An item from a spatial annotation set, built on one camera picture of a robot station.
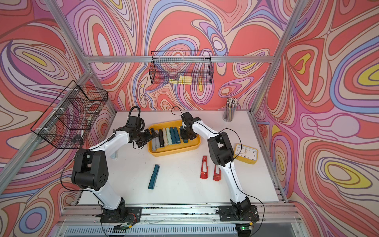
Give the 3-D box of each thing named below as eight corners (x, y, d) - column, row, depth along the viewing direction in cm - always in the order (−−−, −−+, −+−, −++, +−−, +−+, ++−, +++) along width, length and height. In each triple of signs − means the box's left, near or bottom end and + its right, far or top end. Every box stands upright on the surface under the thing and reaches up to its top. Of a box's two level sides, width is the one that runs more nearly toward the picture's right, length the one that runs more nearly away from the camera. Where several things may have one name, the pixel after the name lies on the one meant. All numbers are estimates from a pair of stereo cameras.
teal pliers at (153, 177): (148, 189, 83) (147, 187, 81) (155, 166, 92) (155, 164, 90) (153, 189, 83) (152, 188, 81) (159, 166, 92) (159, 164, 90)
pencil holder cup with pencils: (223, 123, 116) (228, 104, 101) (222, 116, 121) (226, 97, 105) (232, 123, 116) (239, 104, 101) (231, 116, 121) (236, 97, 105)
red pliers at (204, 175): (200, 179, 86) (200, 178, 85) (199, 157, 96) (199, 155, 94) (208, 179, 86) (209, 178, 85) (207, 157, 96) (207, 155, 94)
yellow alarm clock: (232, 159, 96) (233, 156, 93) (235, 146, 102) (237, 142, 99) (254, 167, 92) (257, 164, 89) (256, 152, 99) (258, 149, 96)
